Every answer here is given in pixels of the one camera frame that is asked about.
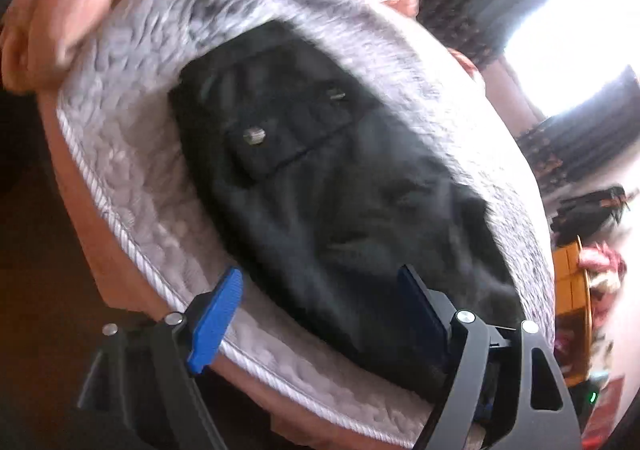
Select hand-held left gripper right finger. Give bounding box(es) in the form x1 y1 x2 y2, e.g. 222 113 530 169
396 264 583 450

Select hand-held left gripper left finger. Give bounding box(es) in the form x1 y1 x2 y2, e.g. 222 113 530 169
75 266 244 450

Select black pants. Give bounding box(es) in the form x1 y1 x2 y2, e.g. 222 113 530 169
169 20 526 396

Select wooden cabinet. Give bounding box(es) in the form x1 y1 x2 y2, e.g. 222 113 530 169
552 235 601 386

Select grey quilted bedspread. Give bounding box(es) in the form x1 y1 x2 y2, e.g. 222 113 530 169
55 0 557 448

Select pink clothes pile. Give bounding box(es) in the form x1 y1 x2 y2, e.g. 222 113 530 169
577 242 628 291

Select dark coats on rack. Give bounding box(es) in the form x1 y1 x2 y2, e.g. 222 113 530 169
550 185 628 247

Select pink bed sheet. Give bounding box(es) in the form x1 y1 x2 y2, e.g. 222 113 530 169
39 12 553 450

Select orange pink pillow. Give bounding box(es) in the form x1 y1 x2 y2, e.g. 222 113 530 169
447 47 482 78

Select bright window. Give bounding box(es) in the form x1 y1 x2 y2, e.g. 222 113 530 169
505 0 640 116

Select pink fleece blanket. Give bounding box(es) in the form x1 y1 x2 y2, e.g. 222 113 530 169
0 0 421 93

